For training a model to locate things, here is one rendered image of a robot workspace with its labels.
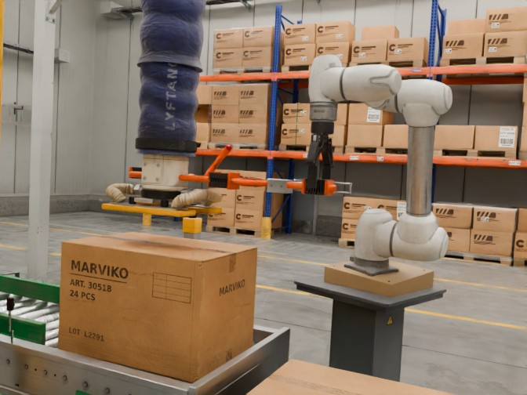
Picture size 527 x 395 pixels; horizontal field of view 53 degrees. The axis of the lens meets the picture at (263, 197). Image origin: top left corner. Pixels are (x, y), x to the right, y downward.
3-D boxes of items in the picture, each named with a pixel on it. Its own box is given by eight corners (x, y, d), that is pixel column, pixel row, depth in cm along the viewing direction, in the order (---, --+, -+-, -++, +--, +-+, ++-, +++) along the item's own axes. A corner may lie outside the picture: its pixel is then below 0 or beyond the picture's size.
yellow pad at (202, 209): (134, 207, 208) (135, 193, 208) (150, 205, 218) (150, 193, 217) (208, 214, 194) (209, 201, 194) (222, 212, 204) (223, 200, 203)
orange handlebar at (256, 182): (103, 176, 205) (103, 167, 205) (150, 177, 232) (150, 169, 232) (332, 193, 167) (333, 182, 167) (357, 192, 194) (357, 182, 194)
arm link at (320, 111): (305, 102, 169) (304, 121, 169) (332, 102, 165) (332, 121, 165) (315, 106, 177) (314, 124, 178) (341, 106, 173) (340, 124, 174)
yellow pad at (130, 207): (100, 208, 191) (101, 195, 191) (119, 208, 200) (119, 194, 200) (179, 217, 177) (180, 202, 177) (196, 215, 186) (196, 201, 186)
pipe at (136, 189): (105, 198, 193) (105, 183, 192) (147, 197, 216) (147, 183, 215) (183, 206, 179) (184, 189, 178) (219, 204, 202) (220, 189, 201)
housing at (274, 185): (266, 192, 176) (267, 178, 176) (274, 191, 182) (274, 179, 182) (285, 193, 173) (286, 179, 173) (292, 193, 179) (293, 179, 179)
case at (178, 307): (57, 349, 193) (60, 240, 191) (128, 323, 229) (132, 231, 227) (198, 385, 168) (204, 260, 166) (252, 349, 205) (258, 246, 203)
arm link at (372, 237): (361, 251, 250) (364, 204, 247) (399, 257, 240) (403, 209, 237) (348, 257, 236) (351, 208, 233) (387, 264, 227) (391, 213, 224)
